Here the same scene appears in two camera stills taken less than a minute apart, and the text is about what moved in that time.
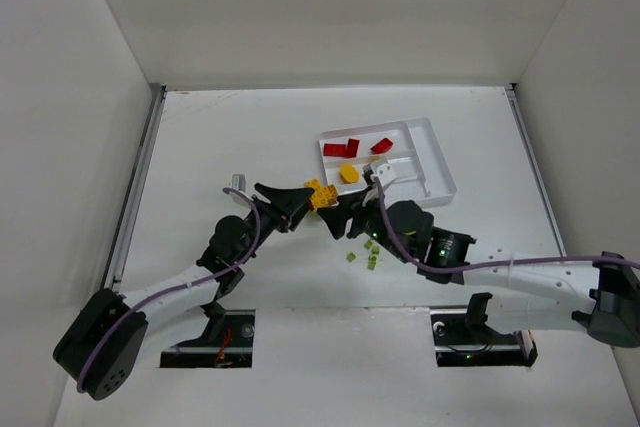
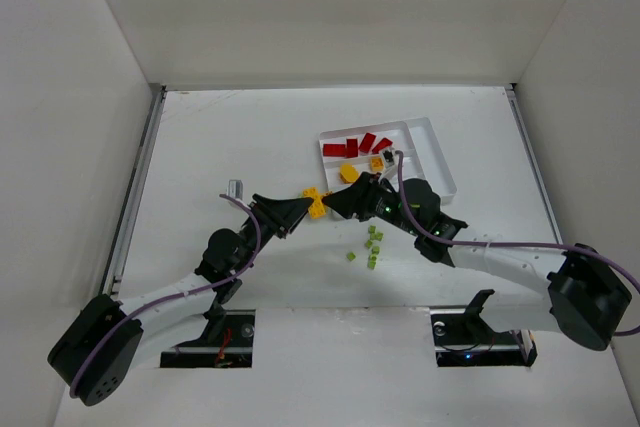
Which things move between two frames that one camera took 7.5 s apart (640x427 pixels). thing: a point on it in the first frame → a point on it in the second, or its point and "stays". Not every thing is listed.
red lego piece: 342,150 stays
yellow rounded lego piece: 348,173 stays
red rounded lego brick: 382,146 stays
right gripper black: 356,217 → 370,198
